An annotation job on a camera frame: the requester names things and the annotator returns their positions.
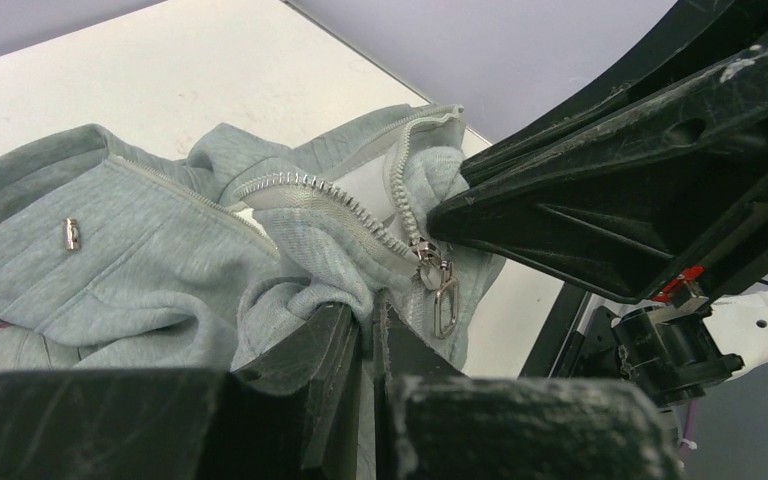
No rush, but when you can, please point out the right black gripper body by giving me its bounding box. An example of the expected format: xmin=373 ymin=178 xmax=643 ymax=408
xmin=576 ymin=266 xmax=768 ymax=407

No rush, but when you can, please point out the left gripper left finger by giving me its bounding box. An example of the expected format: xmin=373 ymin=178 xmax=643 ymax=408
xmin=0 ymin=304 xmax=362 ymax=479

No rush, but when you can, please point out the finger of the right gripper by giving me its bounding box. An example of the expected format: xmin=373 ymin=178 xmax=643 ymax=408
xmin=461 ymin=0 xmax=768 ymax=186
xmin=428 ymin=45 xmax=768 ymax=303

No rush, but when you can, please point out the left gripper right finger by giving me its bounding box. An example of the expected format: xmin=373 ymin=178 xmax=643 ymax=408
xmin=371 ymin=295 xmax=679 ymax=479

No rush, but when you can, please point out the silver zipper pull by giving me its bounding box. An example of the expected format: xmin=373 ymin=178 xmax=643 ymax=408
xmin=413 ymin=237 xmax=460 ymax=340

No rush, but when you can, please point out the grey zip-up jacket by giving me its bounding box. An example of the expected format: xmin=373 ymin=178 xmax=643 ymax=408
xmin=0 ymin=105 xmax=504 ymax=370

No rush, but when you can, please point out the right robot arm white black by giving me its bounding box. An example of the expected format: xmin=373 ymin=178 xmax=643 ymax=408
xmin=428 ymin=1 xmax=768 ymax=407

